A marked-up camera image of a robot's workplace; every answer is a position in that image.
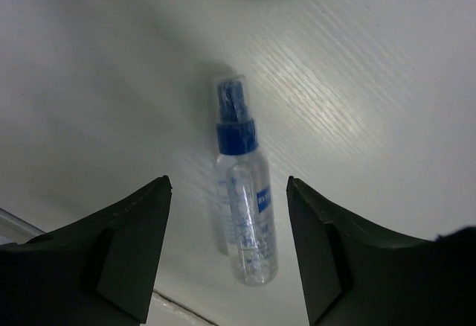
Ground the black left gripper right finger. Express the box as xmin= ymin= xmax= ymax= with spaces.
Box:
xmin=286 ymin=177 xmax=475 ymax=325

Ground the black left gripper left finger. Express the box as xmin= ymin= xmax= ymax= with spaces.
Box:
xmin=1 ymin=176 xmax=172 ymax=325

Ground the clear blue spray bottle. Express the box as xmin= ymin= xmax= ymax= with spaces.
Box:
xmin=213 ymin=75 xmax=278 ymax=287

